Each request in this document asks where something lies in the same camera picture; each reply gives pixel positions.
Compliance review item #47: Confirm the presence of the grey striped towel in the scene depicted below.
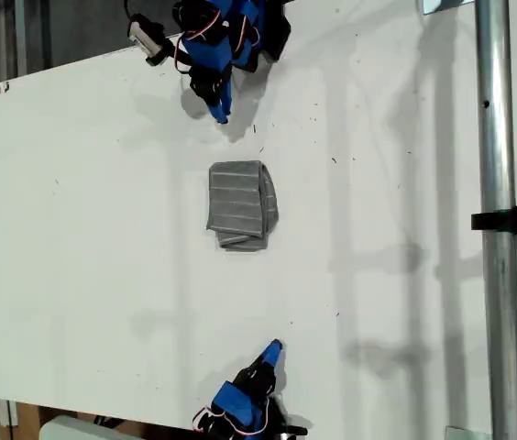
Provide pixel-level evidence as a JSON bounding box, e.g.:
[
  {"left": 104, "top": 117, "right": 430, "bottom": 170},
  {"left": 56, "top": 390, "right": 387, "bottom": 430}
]
[{"left": 205, "top": 159, "right": 281, "bottom": 252}]

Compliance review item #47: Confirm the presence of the grey metal upright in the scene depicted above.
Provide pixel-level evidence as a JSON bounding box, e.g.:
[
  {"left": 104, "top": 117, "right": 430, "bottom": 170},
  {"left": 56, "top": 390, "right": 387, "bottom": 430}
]
[{"left": 13, "top": 0, "right": 28, "bottom": 77}]

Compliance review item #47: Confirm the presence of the black clamp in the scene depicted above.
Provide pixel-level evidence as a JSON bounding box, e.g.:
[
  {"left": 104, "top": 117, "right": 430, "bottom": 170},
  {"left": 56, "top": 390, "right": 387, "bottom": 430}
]
[{"left": 470, "top": 194, "right": 517, "bottom": 243}]

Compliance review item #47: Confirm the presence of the red white servo wire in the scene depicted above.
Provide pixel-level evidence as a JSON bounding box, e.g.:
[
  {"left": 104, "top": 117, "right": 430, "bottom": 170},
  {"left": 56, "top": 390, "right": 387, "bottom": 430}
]
[
  {"left": 192, "top": 404, "right": 271, "bottom": 437},
  {"left": 235, "top": 13, "right": 262, "bottom": 61},
  {"left": 172, "top": 8, "right": 223, "bottom": 74}
]

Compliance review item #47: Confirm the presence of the black camera box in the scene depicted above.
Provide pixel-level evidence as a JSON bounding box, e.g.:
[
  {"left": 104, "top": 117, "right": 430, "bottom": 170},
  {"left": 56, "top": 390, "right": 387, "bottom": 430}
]
[
  {"left": 127, "top": 13, "right": 169, "bottom": 68},
  {"left": 269, "top": 402, "right": 309, "bottom": 440}
]

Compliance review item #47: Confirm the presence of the wooden table frame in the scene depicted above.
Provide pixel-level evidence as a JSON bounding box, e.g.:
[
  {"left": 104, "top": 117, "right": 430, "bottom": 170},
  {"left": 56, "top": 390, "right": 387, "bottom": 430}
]
[{"left": 0, "top": 400, "right": 159, "bottom": 440}]

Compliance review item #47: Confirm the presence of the metal table bracket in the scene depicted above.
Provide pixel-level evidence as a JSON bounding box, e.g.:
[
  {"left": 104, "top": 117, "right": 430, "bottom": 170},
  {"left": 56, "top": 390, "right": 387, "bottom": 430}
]
[{"left": 416, "top": 0, "right": 475, "bottom": 16}]

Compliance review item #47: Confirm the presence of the steel post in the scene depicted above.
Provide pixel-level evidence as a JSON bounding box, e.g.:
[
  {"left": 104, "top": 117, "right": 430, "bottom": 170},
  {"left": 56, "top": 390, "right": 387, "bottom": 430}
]
[{"left": 475, "top": 0, "right": 517, "bottom": 440}]

